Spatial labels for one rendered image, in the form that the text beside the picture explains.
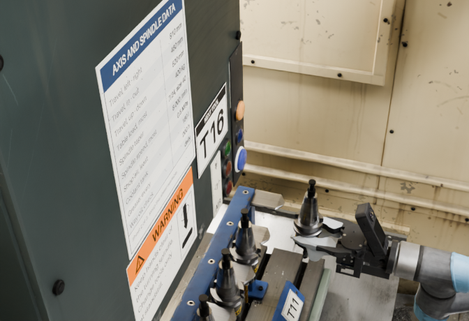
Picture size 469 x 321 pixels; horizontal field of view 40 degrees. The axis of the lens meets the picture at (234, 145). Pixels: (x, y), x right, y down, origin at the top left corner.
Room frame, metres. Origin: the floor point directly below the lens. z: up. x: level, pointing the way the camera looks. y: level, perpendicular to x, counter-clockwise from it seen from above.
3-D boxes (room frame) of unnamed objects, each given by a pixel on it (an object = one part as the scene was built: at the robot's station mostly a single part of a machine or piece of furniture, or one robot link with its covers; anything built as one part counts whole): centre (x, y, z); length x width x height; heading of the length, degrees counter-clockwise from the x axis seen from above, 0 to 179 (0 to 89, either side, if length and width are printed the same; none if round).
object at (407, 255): (0.91, -0.35, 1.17); 0.08 x 0.05 x 0.08; 160
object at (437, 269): (0.88, -0.42, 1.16); 0.11 x 0.08 x 0.09; 70
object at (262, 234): (0.96, -0.03, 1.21); 0.07 x 0.05 x 0.01; 70
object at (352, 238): (0.94, -0.27, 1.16); 0.12 x 0.08 x 0.09; 70
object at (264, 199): (1.06, -0.07, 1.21); 0.07 x 0.05 x 0.01; 70
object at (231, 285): (0.80, 0.02, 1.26); 0.04 x 0.04 x 0.07
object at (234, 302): (0.80, 0.02, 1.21); 0.06 x 0.06 x 0.03
